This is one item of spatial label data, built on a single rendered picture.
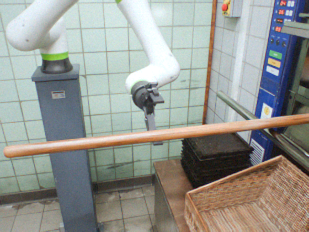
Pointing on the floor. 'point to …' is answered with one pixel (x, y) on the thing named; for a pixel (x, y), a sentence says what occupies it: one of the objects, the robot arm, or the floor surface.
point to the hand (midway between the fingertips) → (158, 122)
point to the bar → (283, 143)
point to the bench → (170, 195)
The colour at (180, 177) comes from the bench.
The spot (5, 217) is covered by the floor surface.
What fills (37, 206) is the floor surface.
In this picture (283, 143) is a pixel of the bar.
